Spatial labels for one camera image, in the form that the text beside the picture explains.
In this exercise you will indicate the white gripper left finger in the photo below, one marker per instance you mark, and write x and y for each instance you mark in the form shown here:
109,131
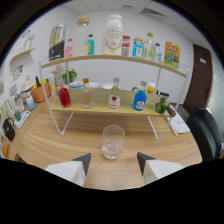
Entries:
68,170

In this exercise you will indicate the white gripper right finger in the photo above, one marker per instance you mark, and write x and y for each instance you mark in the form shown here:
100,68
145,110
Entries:
158,168

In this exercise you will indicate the red liquid bottle white cap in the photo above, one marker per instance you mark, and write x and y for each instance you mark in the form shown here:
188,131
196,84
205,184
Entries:
64,98

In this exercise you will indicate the yellow orange drink can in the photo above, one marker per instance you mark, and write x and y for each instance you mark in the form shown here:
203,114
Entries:
151,87

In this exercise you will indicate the white and blue cup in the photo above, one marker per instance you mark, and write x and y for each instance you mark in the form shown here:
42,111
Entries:
30,104

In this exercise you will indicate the white pouch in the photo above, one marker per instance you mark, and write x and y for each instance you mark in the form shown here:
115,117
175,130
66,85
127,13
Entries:
180,124

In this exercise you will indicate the clear drinking glass with ice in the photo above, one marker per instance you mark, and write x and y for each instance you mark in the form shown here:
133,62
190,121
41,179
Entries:
113,141

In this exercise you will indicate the black chair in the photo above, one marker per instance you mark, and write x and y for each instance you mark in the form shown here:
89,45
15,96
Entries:
205,133

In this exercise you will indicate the glass jar of limes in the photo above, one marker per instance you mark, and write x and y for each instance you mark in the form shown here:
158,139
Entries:
161,105

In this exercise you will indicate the white tray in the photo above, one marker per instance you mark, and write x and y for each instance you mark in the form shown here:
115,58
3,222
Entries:
21,120

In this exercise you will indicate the blue liquid bottle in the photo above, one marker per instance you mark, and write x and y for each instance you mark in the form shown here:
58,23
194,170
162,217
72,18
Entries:
139,100

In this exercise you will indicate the black handbag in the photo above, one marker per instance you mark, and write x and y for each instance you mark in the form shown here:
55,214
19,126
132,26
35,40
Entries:
9,130

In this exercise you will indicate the wooden two-tier shelf rack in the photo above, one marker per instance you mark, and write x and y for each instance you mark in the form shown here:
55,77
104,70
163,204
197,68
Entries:
110,106

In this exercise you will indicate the orange storage basket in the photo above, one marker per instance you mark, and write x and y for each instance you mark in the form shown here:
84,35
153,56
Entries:
40,94

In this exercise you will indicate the clear bottle red label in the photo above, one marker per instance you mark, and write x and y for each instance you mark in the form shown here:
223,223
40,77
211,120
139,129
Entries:
114,98

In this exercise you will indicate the white desk calendar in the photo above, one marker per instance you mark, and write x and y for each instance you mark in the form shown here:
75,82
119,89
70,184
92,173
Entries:
16,100

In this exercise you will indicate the white plate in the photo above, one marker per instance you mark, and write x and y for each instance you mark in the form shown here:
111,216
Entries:
106,86

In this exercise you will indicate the green cucumber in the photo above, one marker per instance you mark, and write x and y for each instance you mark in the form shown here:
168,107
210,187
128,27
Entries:
38,82

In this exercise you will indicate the brown door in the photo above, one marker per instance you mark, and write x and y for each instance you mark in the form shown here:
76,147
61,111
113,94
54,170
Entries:
198,80

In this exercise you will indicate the yellow snack bag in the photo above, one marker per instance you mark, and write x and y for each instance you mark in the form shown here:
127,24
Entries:
172,55

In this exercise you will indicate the small clear bottle blue cap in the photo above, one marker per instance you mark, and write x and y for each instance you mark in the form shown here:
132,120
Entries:
157,53

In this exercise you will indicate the pink bottle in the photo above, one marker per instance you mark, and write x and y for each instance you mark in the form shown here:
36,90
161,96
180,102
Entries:
69,50

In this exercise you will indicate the light blue bottle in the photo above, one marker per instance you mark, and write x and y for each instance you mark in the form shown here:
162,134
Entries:
137,49

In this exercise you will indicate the small red jar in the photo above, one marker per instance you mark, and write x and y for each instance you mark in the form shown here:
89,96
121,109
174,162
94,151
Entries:
125,46

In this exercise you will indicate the teal bottle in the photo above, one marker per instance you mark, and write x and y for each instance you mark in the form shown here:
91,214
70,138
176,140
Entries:
91,46

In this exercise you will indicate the clear jar wooden lid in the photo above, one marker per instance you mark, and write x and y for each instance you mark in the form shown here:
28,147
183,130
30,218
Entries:
80,38

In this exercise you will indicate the white figurine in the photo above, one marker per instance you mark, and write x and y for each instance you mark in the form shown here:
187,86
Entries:
29,38

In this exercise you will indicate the large white bottle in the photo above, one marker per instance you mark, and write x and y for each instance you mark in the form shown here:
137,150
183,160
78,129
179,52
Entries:
112,36

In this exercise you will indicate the wooden wall shelf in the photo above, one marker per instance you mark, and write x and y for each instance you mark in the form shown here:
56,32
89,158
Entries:
23,53

